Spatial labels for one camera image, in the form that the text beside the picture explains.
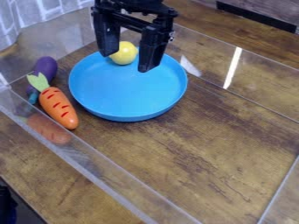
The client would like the orange toy carrot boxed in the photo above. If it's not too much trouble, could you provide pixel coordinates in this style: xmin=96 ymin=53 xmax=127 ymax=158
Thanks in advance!
xmin=26 ymin=73 xmax=78 ymax=130

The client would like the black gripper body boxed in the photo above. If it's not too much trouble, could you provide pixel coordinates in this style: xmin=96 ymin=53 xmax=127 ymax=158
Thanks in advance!
xmin=90 ymin=0 xmax=177 ymax=33

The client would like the clear acrylic enclosure wall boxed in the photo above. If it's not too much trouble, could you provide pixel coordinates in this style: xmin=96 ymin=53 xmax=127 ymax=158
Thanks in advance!
xmin=0 ymin=0 xmax=299 ymax=224

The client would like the purple toy eggplant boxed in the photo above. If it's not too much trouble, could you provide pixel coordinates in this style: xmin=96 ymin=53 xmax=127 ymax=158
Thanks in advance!
xmin=24 ymin=55 xmax=60 ymax=105

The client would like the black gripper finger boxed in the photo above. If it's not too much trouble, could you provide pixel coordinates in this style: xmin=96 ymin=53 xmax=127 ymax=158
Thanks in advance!
xmin=92 ymin=12 xmax=120 ymax=57
xmin=137 ymin=17 xmax=173 ymax=73

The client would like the blue round plate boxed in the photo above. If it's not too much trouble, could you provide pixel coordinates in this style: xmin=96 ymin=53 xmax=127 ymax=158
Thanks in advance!
xmin=68 ymin=52 xmax=188 ymax=122

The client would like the yellow toy lemon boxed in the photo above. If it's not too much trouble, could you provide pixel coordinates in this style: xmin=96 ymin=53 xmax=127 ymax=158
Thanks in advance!
xmin=109 ymin=41 xmax=137 ymax=66

